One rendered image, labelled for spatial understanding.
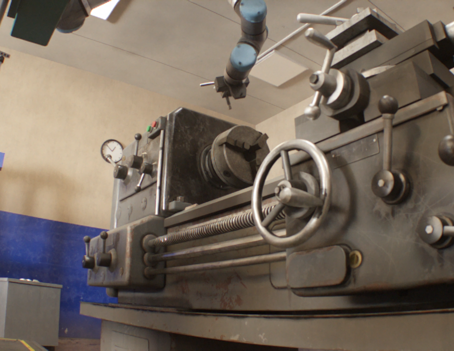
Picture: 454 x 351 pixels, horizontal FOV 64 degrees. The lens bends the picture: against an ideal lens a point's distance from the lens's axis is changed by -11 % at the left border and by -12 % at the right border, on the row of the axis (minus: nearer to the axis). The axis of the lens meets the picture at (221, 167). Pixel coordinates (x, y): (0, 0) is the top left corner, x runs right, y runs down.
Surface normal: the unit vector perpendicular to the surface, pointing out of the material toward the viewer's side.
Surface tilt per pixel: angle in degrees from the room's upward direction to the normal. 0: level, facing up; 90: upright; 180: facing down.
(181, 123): 90
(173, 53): 180
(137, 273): 90
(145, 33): 180
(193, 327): 90
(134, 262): 90
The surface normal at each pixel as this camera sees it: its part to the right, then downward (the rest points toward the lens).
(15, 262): 0.58, -0.26
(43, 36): -0.01, 0.94
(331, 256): -0.81, -0.21
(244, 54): 0.14, -0.15
